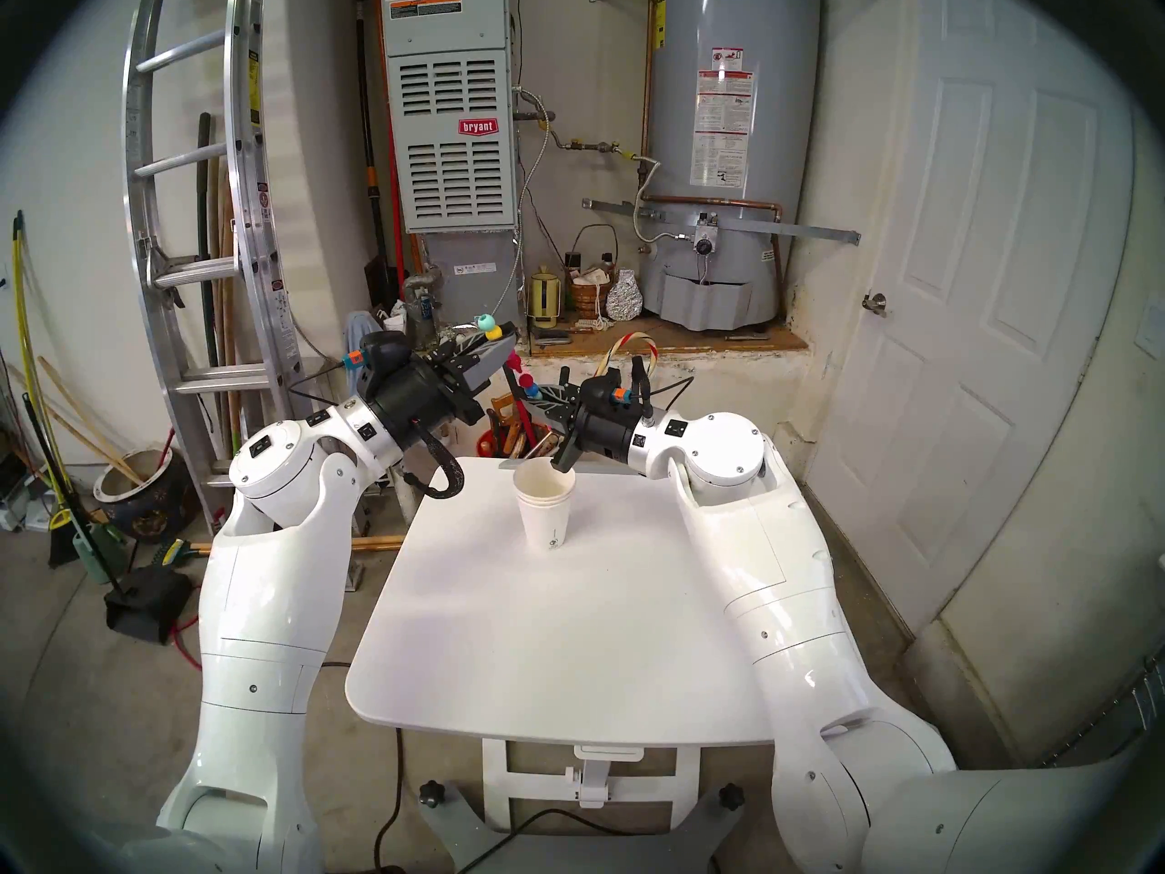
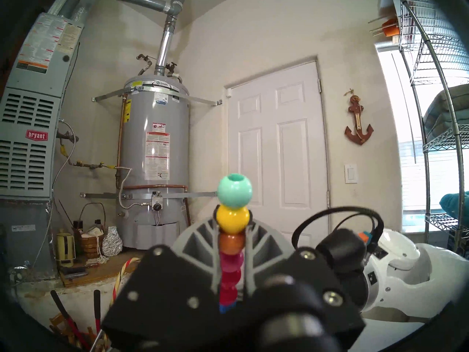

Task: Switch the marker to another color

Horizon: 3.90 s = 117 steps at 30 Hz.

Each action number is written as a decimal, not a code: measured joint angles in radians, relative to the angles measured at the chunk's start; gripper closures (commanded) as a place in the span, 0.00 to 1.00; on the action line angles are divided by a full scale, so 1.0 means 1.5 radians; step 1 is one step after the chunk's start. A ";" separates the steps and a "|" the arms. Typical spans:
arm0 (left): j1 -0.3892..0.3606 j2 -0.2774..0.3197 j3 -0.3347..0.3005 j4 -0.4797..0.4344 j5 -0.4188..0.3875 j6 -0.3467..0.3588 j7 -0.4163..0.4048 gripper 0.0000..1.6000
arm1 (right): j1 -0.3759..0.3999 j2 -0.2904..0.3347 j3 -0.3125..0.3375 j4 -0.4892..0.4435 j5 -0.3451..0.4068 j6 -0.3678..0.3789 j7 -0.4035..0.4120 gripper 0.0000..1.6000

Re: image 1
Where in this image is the black shovel with orange band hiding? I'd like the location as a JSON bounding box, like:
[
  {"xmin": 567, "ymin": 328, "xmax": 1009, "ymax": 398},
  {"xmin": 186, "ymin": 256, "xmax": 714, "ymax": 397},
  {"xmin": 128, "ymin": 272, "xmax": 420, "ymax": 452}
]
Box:
[{"xmin": 355, "ymin": 12, "xmax": 401, "ymax": 313}]

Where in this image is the multicoloured striped stick toy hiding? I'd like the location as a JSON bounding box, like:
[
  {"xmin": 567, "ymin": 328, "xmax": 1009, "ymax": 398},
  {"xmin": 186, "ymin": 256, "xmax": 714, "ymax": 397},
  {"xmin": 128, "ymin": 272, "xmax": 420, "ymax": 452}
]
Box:
[{"xmin": 478, "ymin": 313, "xmax": 522, "ymax": 373}]

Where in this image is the crumpled aluminium foil bundle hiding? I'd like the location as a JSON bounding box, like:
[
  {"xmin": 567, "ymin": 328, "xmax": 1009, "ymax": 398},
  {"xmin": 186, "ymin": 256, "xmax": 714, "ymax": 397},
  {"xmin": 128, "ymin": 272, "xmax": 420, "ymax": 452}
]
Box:
[{"xmin": 605, "ymin": 269, "xmax": 645, "ymax": 321}]

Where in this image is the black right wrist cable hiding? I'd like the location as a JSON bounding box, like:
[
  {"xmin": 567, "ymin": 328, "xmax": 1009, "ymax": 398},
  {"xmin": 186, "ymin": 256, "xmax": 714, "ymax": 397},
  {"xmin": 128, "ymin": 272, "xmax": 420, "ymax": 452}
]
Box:
[{"xmin": 626, "ymin": 355, "xmax": 697, "ymax": 422}]

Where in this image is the red lopper with black grips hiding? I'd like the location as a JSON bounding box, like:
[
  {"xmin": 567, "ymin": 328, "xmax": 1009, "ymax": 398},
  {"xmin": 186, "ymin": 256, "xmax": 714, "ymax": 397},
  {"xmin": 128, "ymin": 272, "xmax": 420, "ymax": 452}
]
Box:
[{"xmin": 501, "ymin": 371, "xmax": 570, "ymax": 463}]

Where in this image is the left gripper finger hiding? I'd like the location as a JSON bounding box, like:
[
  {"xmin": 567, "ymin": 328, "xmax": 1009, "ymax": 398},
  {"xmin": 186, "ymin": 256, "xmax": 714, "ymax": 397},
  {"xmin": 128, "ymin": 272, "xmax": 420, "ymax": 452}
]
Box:
[
  {"xmin": 437, "ymin": 323, "xmax": 518, "ymax": 366},
  {"xmin": 454, "ymin": 334, "xmax": 522, "ymax": 387}
]

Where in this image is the aluminium extension ladder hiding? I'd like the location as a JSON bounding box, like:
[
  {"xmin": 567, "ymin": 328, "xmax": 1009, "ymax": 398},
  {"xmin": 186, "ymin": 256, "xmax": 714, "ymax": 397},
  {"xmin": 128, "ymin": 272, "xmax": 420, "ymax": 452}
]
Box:
[{"xmin": 121, "ymin": 0, "xmax": 315, "ymax": 482}]

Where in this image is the orange plastic bucket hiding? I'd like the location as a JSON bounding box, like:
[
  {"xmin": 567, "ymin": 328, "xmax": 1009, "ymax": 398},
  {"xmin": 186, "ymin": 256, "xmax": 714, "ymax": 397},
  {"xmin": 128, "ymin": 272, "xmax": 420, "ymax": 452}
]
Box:
[{"xmin": 478, "ymin": 426, "xmax": 565, "ymax": 463}]

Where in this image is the grey Bryant furnace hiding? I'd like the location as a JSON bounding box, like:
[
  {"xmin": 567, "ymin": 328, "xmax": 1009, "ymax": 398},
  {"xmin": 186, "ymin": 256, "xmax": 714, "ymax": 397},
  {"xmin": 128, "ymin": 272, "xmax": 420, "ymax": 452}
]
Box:
[{"xmin": 378, "ymin": 0, "xmax": 531, "ymax": 336}]

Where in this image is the wicker basket with handle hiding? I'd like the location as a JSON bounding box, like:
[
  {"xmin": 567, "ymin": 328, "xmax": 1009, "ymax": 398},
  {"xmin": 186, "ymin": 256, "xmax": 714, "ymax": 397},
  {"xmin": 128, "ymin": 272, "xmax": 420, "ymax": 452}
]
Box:
[{"xmin": 569, "ymin": 224, "xmax": 620, "ymax": 322}]

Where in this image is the grey water heater tank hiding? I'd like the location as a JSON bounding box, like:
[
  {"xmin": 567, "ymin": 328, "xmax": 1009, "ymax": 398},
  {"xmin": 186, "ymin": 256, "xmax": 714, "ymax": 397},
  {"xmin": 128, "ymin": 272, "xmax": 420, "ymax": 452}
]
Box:
[{"xmin": 642, "ymin": 0, "xmax": 822, "ymax": 330}]

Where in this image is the pale green plastic tool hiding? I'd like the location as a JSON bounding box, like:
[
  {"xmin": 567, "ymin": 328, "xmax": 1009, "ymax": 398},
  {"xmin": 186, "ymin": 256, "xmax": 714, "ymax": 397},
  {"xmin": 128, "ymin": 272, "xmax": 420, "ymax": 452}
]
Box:
[{"xmin": 71, "ymin": 517, "xmax": 128, "ymax": 591}]

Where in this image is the white panel door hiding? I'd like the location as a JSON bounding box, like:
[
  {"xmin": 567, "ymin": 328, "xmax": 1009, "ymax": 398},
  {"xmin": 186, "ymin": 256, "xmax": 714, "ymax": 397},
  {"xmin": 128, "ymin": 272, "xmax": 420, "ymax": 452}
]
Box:
[{"xmin": 805, "ymin": 0, "xmax": 1143, "ymax": 636}]

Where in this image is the chrome wire shelf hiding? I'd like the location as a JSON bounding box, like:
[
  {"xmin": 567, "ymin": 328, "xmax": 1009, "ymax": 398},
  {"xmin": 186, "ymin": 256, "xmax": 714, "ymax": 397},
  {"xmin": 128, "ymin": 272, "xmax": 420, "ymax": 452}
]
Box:
[{"xmin": 1038, "ymin": 658, "xmax": 1165, "ymax": 768}]

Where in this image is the wooden long tool handle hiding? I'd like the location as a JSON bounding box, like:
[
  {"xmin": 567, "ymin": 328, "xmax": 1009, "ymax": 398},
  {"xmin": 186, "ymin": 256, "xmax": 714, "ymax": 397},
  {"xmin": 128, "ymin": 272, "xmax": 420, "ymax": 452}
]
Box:
[{"xmin": 215, "ymin": 144, "xmax": 245, "ymax": 445}]

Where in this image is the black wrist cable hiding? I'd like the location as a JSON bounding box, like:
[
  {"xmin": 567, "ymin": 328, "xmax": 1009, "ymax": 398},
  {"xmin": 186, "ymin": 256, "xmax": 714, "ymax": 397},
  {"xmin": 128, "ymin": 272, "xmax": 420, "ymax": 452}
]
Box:
[
  {"xmin": 400, "ymin": 422, "xmax": 465, "ymax": 502},
  {"xmin": 626, "ymin": 355, "xmax": 697, "ymax": 422}
]

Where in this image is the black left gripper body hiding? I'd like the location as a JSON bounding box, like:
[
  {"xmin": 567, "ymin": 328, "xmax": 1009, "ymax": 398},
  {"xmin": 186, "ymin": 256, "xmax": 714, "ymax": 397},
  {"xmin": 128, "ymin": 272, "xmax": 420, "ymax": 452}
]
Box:
[{"xmin": 370, "ymin": 360, "xmax": 485, "ymax": 446}]

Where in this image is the gas pipe with yellow valves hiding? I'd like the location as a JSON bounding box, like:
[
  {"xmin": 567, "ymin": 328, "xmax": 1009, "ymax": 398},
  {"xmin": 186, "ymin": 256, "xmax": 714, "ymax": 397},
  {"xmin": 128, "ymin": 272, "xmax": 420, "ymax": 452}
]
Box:
[{"xmin": 555, "ymin": 135, "xmax": 649, "ymax": 163}]

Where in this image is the silver flexible metal conduit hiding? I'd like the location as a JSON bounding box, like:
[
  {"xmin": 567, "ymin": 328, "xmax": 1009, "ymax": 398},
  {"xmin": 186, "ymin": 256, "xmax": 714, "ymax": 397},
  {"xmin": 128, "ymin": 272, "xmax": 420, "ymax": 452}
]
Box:
[{"xmin": 473, "ymin": 85, "xmax": 554, "ymax": 331}]

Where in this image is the wooden platform board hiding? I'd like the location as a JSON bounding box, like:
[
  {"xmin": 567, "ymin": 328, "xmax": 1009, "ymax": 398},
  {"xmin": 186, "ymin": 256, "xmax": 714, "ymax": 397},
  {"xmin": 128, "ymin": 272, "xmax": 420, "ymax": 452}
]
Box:
[{"xmin": 530, "ymin": 315, "xmax": 811, "ymax": 359}]

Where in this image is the white table pedestal base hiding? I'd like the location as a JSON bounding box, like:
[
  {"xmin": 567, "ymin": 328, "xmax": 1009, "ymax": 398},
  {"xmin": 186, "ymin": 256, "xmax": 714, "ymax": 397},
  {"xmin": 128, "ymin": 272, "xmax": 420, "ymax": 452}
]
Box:
[{"xmin": 419, "ymin": 738, "xmax": 743, "ymax": 874}]

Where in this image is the orange handled hand saw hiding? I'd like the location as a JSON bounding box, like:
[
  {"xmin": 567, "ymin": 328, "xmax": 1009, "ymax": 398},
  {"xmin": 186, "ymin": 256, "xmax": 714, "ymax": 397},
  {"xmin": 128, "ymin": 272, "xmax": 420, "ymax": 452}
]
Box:
[{"xmin": 487, "ymin": 391, "xmax": 517, "ymax": 461}]

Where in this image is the black long tool pole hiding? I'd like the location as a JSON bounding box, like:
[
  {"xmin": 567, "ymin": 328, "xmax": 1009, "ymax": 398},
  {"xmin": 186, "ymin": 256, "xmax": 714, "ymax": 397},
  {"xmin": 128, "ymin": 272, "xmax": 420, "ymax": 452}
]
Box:
[{"xmin": 197, "ymin": 112, "xmax": 221, "ymax": 374}]

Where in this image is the white paper cup stack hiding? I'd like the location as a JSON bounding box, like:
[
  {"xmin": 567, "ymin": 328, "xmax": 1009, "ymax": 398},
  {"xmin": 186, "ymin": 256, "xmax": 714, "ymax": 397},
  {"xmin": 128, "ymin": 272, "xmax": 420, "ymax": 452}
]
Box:
[{"xmin": 512, "ymin": 458, "xmax": 579, "ymax": 552}]

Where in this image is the black dustpan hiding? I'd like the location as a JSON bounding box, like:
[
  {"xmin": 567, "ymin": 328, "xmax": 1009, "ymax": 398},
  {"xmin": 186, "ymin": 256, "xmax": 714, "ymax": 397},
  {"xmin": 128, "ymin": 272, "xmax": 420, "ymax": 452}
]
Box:
[{"xmin": 103, "ymin": 563, "xmax": 194, "ymax": 645}]

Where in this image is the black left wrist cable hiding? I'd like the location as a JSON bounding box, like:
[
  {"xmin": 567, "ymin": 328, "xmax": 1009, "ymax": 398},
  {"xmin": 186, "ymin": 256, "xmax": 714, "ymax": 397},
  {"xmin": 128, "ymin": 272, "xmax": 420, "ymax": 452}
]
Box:
[{"xmin": 400, "ymin": 422, "xmax": 465, "ymax": 502}]

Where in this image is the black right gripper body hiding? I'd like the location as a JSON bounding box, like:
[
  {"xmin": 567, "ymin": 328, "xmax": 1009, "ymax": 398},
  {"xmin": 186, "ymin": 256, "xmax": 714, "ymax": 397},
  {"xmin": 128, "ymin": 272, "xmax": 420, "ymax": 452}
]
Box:
[{"xmin": 569, "ymin": 376, "xmax": 656, "ymax": 473}]

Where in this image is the white corrugated hose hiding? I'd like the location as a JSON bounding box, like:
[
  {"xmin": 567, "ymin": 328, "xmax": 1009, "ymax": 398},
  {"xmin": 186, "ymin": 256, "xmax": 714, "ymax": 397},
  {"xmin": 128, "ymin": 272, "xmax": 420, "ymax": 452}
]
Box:
[{"xmin": 631, "ymin": 153, "xmax": 693, "ymax": 245}]

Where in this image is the dark ceramic pot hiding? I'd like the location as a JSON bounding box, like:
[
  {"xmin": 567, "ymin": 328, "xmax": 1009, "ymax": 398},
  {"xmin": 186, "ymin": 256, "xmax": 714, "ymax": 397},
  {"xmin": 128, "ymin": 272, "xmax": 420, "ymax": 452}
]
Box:
[{"xmin": 94, "ymin": 444, "xmax": 187, "ymax": 545}]

